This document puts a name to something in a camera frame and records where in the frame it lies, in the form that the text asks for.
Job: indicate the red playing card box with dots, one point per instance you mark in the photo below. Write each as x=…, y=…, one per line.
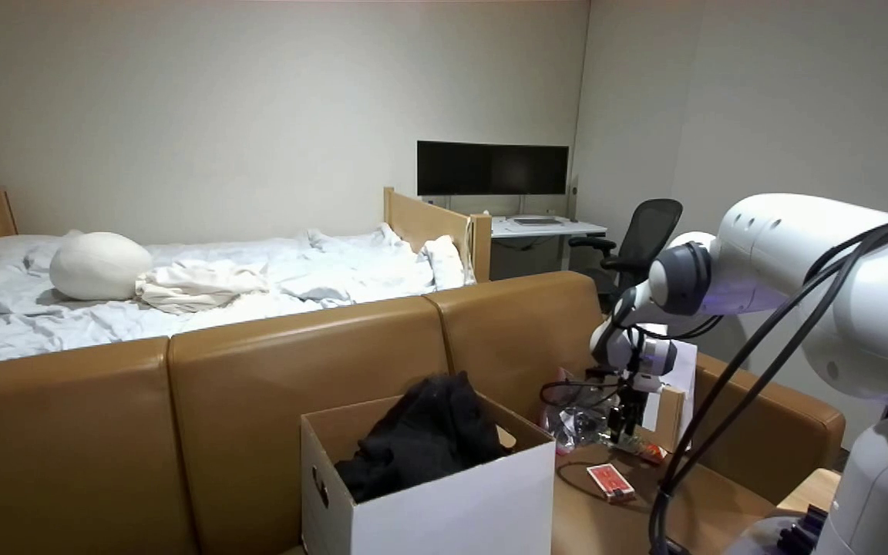
x=608, y=479

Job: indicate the black computer monitor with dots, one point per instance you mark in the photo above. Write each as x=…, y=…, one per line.
x=491, y=168

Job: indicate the flat white pillow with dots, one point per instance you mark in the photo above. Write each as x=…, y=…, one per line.
x=1, y=250

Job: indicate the light wooden board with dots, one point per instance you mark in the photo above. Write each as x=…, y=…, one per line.
x=809, y=491

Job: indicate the small red orange item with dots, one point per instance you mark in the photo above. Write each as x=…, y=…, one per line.
x=652, y=452

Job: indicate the white cardboard storage box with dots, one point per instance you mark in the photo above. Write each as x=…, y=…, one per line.
x=444, y=513

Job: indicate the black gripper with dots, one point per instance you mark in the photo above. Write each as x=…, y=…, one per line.
x=626, y=410

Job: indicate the black office chair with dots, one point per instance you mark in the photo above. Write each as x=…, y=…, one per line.
x=647, y=236

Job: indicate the black cloth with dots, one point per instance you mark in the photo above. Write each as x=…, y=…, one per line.
x=423, y=434

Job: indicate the tan leather sofa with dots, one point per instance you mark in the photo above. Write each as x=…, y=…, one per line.
x=239, y=410

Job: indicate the clear plastic packet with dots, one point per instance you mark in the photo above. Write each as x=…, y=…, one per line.
x=577, y=421

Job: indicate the round white cushion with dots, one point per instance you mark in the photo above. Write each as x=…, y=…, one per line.
x=101, y=266

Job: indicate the black keyboard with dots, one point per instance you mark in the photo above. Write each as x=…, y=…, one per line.
x=539, y=220

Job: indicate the crumpled white garment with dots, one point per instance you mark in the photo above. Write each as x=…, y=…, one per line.
x=199, y=284

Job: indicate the white desk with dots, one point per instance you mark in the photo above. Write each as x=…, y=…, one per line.
x=539, y=240

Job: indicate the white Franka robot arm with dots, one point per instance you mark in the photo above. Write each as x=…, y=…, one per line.
x=834, y=308

